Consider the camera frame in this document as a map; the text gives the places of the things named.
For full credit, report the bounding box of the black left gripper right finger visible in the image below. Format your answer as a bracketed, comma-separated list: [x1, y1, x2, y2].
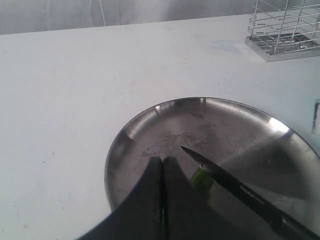
[163, 156, 240, 240]

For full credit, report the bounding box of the chrome wire utensil rack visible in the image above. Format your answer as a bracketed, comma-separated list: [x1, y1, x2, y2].
[245, 0, 320, 62]

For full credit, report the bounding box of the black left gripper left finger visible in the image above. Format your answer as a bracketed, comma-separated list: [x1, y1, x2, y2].
[80, 156, 163, 240]

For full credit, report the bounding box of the black kitchen knife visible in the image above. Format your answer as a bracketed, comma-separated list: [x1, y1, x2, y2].
[181, 146, 320, 240]

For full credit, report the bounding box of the white backdrop curtain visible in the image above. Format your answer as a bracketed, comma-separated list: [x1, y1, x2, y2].
[0, 0, 255, 35]

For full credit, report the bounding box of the green cucumber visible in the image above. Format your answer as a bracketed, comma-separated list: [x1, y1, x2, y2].
[190, 167, 215, 200]

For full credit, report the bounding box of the round stainless steel plate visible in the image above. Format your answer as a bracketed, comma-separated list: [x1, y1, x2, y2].
[104, 97, 320, 234]

